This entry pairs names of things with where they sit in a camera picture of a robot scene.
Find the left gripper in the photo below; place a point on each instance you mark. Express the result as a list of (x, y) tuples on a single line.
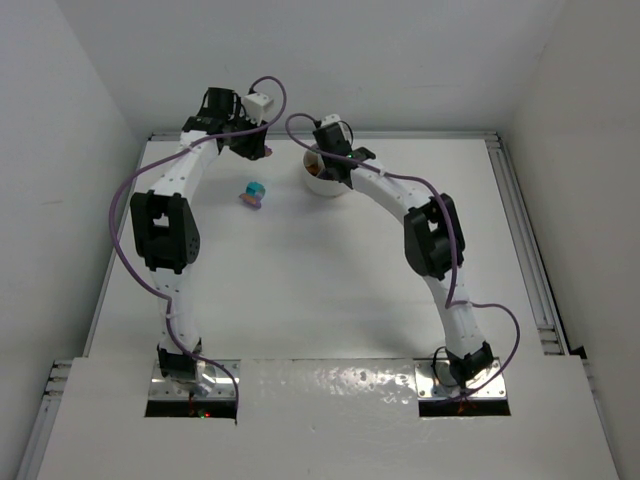
[(251, 145)]

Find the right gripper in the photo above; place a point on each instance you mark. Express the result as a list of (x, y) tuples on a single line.
[(330, 163)]

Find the white divided round container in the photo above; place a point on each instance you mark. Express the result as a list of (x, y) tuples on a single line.
[(317, 184)]

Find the orange brown lego piece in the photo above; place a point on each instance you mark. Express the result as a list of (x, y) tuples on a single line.
[(313, 168)]

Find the teal purple butterfly lego cluster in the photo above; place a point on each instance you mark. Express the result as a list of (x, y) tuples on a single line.
[(253, 194)]

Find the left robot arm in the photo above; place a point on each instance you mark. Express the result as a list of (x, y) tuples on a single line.
[(165, 233)]

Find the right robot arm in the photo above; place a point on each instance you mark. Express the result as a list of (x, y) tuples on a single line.
[(433, 242)]

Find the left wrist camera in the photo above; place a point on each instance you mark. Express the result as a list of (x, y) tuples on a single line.
[(256, 106)]

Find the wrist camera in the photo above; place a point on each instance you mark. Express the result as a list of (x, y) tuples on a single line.
[(330, 119), (256, 106)]

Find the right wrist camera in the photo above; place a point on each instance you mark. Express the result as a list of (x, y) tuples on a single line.
[(330, 119)]

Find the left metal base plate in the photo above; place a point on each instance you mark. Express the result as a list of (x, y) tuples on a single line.
[(211, 384)]

